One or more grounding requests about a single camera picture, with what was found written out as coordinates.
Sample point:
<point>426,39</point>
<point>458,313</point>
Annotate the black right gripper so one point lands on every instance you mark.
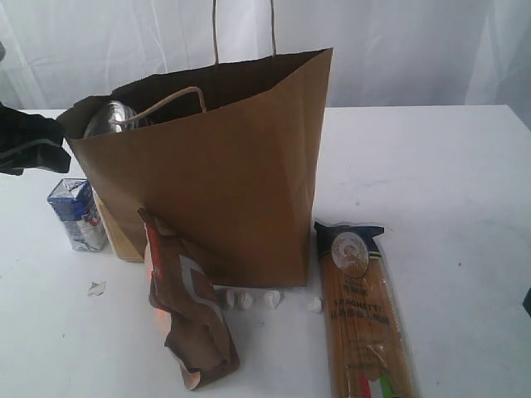
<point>526,304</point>

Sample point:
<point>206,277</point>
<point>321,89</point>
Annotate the brown paper shopping bag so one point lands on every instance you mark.
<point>225,154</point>

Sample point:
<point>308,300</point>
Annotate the blue white milk carton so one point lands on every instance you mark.
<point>73,202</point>

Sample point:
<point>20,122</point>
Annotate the yellow grain bottle white cap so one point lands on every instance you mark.
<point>119,242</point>

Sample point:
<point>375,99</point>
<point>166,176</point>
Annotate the dark clear-lid canister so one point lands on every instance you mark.
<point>111,118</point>

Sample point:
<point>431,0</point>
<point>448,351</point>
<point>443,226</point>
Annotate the white backdrop curtain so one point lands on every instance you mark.
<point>385,52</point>

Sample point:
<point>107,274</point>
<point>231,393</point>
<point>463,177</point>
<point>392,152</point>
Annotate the small torn plastic scrap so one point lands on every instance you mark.
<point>96,289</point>

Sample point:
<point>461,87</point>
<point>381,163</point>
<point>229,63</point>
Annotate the spaghetti package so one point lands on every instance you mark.
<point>368,352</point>

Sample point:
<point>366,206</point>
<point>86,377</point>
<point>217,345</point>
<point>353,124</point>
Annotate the brown coffee pouch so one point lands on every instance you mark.
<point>198,336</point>

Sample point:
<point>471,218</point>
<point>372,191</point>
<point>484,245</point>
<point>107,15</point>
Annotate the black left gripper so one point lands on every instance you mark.
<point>31,141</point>

